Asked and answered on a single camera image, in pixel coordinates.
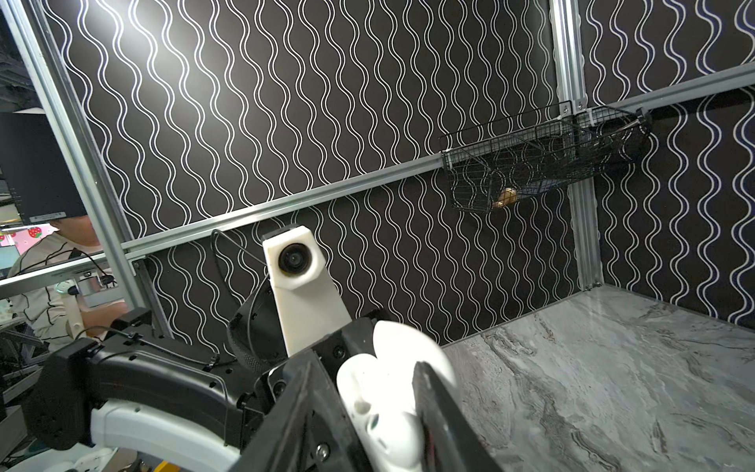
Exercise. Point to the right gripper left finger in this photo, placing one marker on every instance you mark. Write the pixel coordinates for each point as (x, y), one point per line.
(308, 429)

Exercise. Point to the white round charging case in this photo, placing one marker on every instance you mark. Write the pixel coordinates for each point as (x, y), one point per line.
(377, 393)

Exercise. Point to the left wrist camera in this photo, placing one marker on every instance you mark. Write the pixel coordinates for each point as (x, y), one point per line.
(308, 303)

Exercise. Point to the person behind enclosure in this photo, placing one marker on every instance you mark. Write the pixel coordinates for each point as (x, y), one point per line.
(56, 317)

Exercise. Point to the brass object in basket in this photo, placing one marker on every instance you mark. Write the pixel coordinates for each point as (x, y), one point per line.
(508, 196)

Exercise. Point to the dark monitor outside enclosure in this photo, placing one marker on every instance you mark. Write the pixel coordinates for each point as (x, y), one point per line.
(36, 173)

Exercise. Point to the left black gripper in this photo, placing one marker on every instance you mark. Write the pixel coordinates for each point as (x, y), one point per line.
(332, 350)

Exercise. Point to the black wire wall basket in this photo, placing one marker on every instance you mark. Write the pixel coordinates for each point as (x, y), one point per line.
(540, 150)

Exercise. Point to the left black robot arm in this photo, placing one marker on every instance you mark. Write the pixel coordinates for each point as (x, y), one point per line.
(146, 392)

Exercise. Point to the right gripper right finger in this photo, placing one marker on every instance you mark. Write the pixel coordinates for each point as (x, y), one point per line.
(451, 444)

